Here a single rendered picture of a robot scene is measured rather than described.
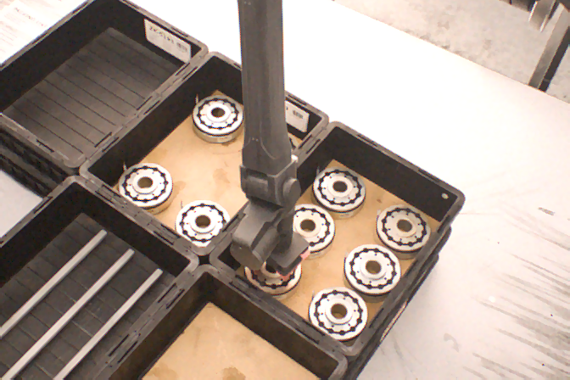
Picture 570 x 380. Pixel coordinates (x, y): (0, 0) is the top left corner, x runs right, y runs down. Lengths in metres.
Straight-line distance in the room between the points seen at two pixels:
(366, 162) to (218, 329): 0.44
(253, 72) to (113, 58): 0.74
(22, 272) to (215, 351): 0.38
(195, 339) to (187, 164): 0.38
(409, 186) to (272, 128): 0.47
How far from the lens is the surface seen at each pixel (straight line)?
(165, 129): 1.64
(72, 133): 1.67
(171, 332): 1.39
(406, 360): 1.57
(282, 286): 1.42
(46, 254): 1.52
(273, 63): 1.11
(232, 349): 1.40
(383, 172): 1.56
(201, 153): 1.61
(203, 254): 1.37
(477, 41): 3.16
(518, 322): 1.66
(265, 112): 1.13
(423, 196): 1.54
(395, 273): 1.46
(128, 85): 1.74
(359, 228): 1.53
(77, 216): 1.55
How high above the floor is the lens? 2.11
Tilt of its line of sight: 53 degrees down
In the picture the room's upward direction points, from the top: 6 degrees clockwise
